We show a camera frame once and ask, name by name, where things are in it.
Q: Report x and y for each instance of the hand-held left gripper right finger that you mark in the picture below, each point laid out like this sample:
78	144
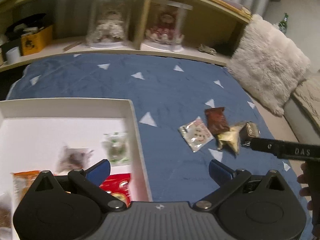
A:
221	172

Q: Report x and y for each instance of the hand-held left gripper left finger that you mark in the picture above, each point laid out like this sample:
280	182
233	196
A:
100	171

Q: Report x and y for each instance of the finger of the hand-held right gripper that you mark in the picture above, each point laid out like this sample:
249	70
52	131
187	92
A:
265	146

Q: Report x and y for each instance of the dark layered cake packet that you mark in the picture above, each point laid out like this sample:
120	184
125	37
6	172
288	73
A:
251	130

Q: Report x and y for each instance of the red biscuit packet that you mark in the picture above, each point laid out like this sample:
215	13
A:
118	182

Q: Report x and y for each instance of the small green white packet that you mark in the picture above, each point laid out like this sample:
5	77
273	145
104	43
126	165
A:
116	148

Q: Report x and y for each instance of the small dark clear packet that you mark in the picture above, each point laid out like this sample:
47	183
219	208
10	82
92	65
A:
73	158

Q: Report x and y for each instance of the orange clear biscuit packet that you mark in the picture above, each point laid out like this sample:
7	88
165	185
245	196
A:
67	192

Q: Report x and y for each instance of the white cardboard box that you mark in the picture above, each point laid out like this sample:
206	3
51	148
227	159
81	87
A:
50	130

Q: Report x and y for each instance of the orange snack packet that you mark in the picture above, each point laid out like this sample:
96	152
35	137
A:
23	182

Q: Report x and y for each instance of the brown chocolate cake packet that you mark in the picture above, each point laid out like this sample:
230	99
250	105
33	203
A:
5	213

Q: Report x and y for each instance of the person's right hand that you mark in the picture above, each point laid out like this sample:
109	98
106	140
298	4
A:
304	190

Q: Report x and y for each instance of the beige bed sheet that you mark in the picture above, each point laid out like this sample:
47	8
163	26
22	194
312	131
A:
275	125

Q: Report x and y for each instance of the cream gold snack packet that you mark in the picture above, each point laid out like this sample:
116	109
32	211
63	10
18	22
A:
230	140

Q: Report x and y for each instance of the grey pillow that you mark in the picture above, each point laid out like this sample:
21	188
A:
292	115

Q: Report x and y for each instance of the white cookie packet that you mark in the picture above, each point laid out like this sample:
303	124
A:
197	135

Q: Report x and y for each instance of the dark reddish-brown snack packet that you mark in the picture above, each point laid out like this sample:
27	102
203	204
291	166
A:
217	120

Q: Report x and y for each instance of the beige textured throw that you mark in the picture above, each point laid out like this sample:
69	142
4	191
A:
310	97

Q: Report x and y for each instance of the fluffy white pillow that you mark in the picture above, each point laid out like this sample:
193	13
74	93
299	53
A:
267	65

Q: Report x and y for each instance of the blue quilted blanket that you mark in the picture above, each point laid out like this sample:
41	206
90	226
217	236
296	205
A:
162	90

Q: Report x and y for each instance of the grey shell trinket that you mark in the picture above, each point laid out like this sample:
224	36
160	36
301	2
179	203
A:
207	49

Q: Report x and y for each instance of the green beer bottle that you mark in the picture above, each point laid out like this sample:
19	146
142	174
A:
283	23

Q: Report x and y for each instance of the wooden stick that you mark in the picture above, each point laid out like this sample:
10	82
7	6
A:
72	46

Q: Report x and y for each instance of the yellow cardboard box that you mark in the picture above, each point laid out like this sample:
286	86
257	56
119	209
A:
36	41

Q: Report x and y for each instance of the white cup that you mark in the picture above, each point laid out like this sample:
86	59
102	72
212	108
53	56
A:
13	55

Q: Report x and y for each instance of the white doll in clear case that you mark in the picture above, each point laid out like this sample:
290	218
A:
110	22

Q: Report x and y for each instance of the wooden shelf unit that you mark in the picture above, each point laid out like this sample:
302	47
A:
140	25

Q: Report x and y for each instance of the pink doll in clear case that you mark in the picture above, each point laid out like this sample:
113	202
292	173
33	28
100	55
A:
166	25

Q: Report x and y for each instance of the black pouch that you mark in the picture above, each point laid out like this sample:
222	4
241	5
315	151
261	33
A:
25	23

